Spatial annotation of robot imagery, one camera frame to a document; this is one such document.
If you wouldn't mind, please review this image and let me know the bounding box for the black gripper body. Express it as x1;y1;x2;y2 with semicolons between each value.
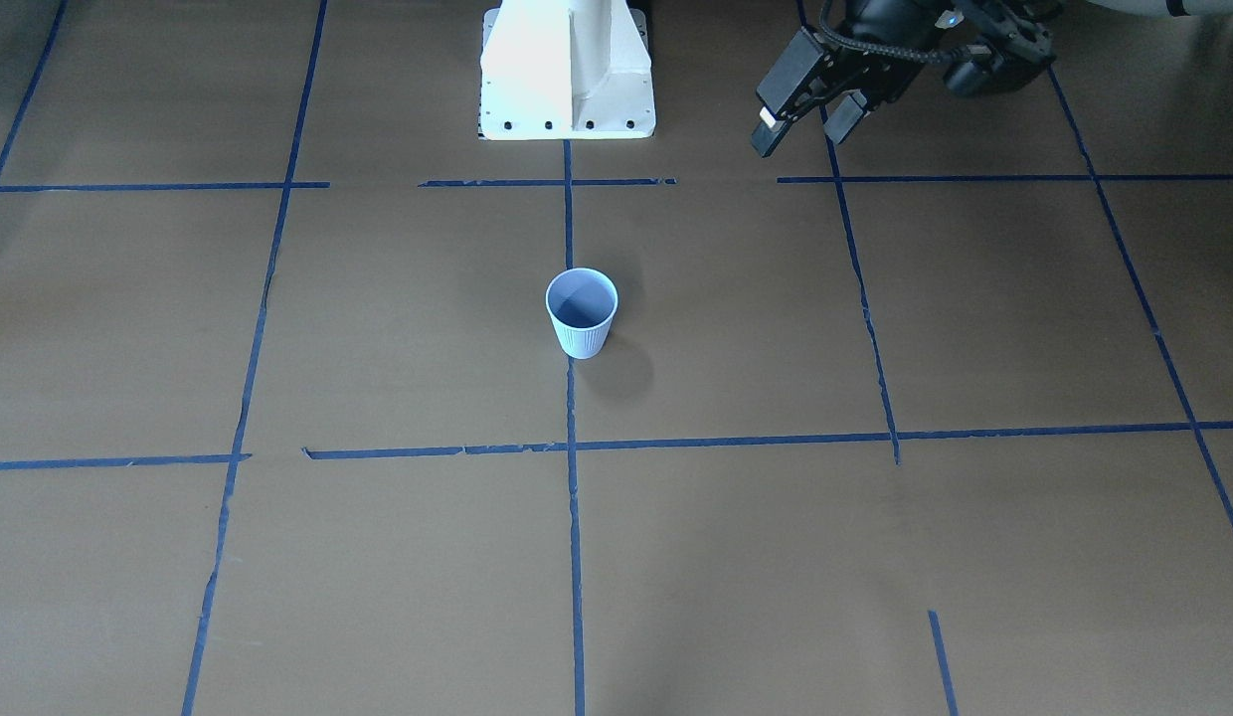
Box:
815;1;952;108

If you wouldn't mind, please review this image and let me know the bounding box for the blue ribbed cup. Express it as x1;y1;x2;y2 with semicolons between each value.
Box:
544;267;619;361

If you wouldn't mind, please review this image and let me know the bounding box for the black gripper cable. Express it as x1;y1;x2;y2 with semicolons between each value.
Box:
817;0;975;69

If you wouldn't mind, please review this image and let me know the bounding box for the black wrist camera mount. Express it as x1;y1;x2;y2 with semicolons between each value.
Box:
943;1;1063;96

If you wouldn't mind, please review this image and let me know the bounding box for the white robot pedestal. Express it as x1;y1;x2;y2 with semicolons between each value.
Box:
477;1;657;140

